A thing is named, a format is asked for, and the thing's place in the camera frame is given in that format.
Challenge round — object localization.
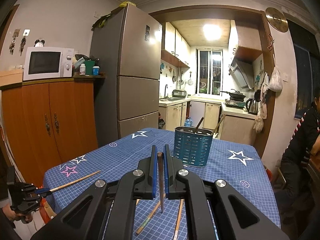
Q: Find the dark wooden chopstick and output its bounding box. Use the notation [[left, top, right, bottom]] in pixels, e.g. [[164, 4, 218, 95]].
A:
[[157, 152, 165, 212]]

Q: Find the light bamboo chopstick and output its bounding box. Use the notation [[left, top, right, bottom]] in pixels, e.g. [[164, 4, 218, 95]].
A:
[[49, 170, 101, 193]]

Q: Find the kitchen window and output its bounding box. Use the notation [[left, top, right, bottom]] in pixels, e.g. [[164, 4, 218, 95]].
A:
[[196, 49, 223, 96]]

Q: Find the operator left hand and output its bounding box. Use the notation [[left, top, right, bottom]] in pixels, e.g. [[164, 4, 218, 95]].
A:
[[1, 204, 33, 224]]

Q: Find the blue perforated utensil holder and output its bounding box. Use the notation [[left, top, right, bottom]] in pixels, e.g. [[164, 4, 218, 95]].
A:
[[173, 126, 213, 167]]

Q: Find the blue water jug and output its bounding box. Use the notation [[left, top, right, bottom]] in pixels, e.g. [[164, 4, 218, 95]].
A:
[[184, 117, 193, 127]]

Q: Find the bamboo chopstick green band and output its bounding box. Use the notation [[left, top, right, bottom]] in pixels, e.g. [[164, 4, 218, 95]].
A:
[[136, 194, 165, 235]]

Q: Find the chopstick inside holder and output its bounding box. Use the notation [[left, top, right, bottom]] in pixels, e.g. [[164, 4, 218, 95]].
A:
[[194, 116, 204, 133], [213, 115, 225, 133]]

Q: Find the blue grid star tablecloth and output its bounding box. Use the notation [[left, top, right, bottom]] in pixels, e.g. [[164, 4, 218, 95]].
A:
[[43, 127, 281, 240]]

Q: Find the orange wooden cabinet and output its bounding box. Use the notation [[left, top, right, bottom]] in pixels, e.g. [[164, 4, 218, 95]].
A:
[[1, 76, 104, 186]]

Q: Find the black wok on stove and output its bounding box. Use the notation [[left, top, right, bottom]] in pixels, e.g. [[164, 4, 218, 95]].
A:
[[221, 90, 246, 102]]

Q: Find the electric kettle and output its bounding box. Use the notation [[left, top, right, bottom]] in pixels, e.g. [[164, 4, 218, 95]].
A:
[[246, 98, 259, 115]]

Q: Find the blue-lidded jar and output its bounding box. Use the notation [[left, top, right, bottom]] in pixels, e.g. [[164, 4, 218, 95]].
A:
[[92, 66, 100, 76]]

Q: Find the range hood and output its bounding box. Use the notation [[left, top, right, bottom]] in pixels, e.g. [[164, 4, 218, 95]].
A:
[[229, 58, 254, 90]]

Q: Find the white medicine bottle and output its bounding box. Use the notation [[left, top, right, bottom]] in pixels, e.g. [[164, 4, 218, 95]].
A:
[[79, 63, 86, 75]]

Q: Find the silver multi-door refrigerator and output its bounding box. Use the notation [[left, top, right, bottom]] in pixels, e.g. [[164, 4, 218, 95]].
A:
[[90, 4, 162, 146]]

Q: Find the hanging white plastic bag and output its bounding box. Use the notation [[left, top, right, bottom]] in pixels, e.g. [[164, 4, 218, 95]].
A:
[[268, 67, 283, 92]]

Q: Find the seated woman with glasses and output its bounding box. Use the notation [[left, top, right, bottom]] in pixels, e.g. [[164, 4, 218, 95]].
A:
[[275, 87, 319, 224]]

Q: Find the white microwave oven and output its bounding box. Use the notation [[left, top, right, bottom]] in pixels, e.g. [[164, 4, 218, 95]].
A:
[[23, 47, 74, 81]]

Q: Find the dark curtained window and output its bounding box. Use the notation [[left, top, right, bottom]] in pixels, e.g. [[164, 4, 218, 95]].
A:
[[288, 20, 319, 119]]

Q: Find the round brass wall clock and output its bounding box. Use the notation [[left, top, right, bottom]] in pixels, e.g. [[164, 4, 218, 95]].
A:
[[265, 7, 289, 33]]

